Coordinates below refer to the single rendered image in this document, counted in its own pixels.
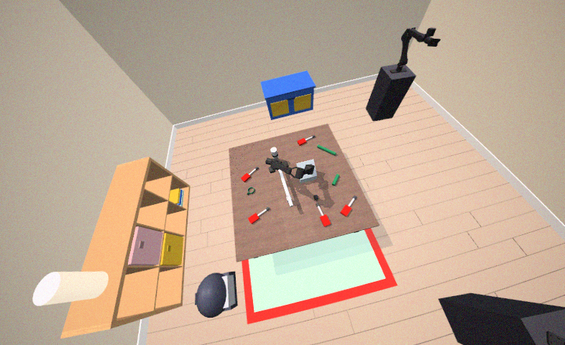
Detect white cylinder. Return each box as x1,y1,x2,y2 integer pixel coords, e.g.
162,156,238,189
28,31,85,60
278,170,293,207

